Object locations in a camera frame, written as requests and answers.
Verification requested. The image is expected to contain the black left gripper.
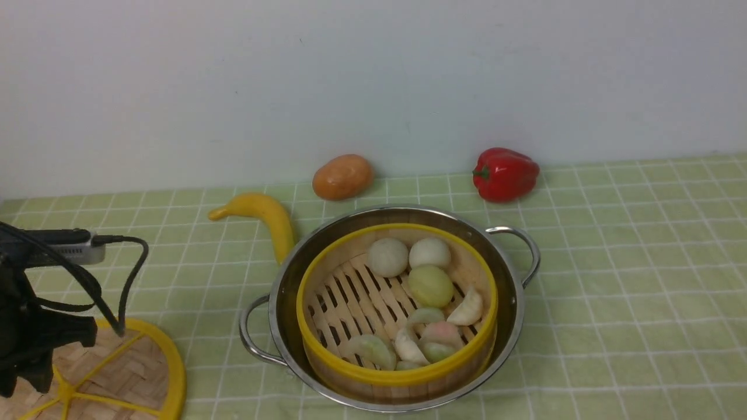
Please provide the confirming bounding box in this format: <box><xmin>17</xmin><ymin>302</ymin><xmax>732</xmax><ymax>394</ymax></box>
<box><xmin>1</xmin><ymin>258</ymin><xmax>98</xmax><ymax>398</ymax></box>

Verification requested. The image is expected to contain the yellow bamboo steamer lid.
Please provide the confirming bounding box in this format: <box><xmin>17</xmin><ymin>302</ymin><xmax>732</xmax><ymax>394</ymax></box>
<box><xmin>1</xmin><ymin>319</ymin><xmax>187</xmax><ymax>419</ymax></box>

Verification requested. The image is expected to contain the yellow bamboo steamer basket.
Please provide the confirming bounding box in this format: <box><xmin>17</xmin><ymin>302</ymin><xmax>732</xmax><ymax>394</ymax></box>
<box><xmin>296</xmin><ymin>223</ymin><xmax>497</xmax><ymax>405</ymax></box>

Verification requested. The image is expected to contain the stainless steel pot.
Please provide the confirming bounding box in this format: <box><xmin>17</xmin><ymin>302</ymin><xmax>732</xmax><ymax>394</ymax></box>
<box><xmin>238</xmin><ymin>204</ymin><xmax>541</xmax><ymax>413</ymax></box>

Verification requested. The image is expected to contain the yellow banana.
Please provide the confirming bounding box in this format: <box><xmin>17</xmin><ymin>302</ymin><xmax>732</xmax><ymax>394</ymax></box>
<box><xmin>208</xmin><ymin>193</ymin><xmax>296</xmax><ymax>265</ymax></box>

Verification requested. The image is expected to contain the green dumpling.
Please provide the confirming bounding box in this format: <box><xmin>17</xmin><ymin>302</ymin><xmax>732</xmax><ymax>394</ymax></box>
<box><xmin>341</xmin><ymin>334</ymin><xmax>397</xmax><ymax>370</ymax></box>

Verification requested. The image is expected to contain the grey white round bun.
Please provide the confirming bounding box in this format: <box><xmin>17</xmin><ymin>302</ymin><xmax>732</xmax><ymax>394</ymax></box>
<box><xmin>366</xmin><ymin>237</ymin><xmax>409</xmax><ymax>278</ymax></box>

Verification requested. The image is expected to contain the pink dumpling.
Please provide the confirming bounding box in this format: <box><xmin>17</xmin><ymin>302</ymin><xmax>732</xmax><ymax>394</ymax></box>
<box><xmin>420</xmin><ymin>321</ymin><xmax>464</xmax><ymax>350</ymax></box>

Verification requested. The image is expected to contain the white dumpling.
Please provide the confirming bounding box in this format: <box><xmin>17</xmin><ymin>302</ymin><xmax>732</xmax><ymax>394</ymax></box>
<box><xmin>446</xmin><ymin>285</ymin><xmax>483</xmax><ymax>326</ymax></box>

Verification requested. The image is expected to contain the red bell pepper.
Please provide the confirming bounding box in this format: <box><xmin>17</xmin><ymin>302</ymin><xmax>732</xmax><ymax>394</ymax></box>
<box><xmin>473</xmin><ymin>147</ymin><xmax>540</xmax><ymax>203</ymax></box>

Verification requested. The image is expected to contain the green checkered tablecloth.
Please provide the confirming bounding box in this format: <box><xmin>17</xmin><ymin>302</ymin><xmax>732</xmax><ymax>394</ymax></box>
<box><xmin>2</xmin><ymin>155</ymin><xmax>746</xmax><ymax>419</ymax></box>

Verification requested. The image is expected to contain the black camera cable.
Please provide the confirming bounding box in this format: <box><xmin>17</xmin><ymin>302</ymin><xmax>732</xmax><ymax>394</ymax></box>
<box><xmin>0</xmin><ymin>222</ymin><xmax>149</xmax><ymax>337</ymax></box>

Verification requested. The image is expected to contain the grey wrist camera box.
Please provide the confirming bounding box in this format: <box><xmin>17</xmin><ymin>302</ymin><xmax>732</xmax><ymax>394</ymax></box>
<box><xmin>25</xmin><ymin>229</ymin><xmax>106</xmax><ymax>265</ymax></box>

